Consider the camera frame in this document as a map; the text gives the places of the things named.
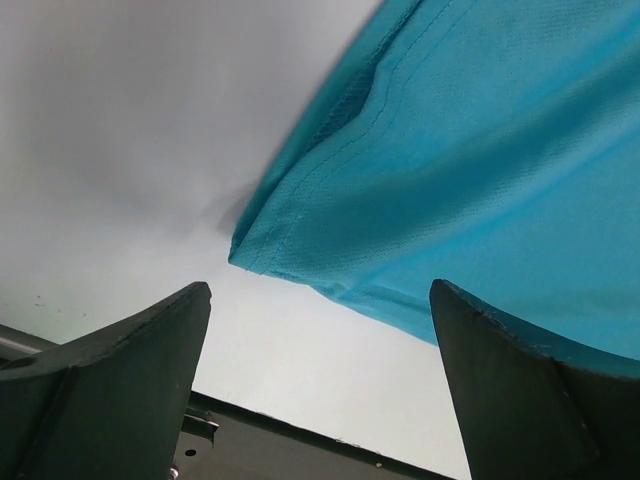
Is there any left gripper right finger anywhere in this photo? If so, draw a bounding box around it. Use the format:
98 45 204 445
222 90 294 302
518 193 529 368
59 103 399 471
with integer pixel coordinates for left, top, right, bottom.
429 280 639 479

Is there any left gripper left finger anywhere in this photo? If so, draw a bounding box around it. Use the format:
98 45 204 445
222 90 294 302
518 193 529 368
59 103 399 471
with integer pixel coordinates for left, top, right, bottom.
1 282 211 479

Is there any teal t shirt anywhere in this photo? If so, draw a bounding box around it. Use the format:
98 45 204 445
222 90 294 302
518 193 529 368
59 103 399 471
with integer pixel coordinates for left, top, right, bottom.
228 0 639 358

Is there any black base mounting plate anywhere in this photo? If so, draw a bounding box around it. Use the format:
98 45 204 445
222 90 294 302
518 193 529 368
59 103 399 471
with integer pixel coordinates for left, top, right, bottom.
169 392 444 480

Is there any aluminium frame rail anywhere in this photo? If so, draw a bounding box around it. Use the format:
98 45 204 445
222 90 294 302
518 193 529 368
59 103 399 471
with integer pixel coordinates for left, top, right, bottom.
1 325 58 370

